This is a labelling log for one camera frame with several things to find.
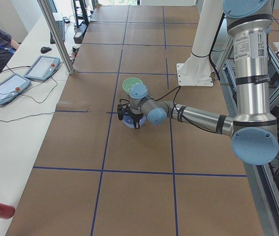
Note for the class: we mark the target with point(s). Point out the green ceramic bowl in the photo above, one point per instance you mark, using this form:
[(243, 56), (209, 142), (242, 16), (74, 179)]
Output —
[(129, 82)]

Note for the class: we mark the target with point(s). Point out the brown paper table cover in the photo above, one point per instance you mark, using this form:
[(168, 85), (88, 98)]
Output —
[(94, 176)]

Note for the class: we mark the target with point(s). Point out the black computer mouse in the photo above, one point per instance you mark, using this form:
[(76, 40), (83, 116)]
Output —
[(45, 49)]

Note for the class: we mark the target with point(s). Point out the teach pendant tablet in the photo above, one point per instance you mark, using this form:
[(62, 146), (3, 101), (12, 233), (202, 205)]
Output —
[(43, 68), (11, 87)]

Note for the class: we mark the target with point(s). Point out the far teach pendant tablet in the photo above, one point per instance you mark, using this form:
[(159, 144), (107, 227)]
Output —
[(43, 68)]

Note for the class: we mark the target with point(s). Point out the aluminium frame post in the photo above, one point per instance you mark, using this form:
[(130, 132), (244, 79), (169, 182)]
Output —
[(49, 17)]

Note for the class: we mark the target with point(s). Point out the near teach pendant tablet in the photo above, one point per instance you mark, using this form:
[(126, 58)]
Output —
[(11, 87)]

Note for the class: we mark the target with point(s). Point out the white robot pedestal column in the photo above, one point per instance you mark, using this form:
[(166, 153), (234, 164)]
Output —
[(196, 70)]

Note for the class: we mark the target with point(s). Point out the blue ceramic bowl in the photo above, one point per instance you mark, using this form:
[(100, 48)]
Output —
[(128, 121)]

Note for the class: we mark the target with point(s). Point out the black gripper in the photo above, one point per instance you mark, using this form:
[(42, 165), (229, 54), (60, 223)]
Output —
[(136, 117)]

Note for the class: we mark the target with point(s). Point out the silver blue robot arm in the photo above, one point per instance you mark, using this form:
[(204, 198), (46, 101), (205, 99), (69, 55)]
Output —
[(253, 130)]

